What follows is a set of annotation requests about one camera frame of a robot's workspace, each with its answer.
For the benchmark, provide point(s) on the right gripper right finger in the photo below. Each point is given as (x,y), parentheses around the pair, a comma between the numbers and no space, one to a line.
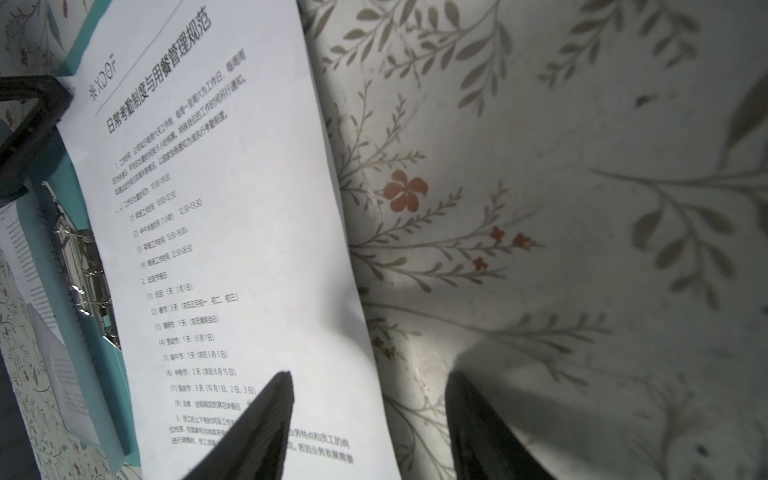
(482,445)

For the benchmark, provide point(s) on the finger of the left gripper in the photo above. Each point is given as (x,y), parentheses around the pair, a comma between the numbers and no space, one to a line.
(21,147)

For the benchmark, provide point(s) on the metal folder clip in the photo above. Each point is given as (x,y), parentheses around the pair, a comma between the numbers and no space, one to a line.
(85,272)

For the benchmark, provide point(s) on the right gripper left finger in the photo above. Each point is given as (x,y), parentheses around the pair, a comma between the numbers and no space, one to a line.
(256,445)

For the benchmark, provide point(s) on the white paper stack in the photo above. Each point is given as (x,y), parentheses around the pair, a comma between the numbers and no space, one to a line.
(199,146)

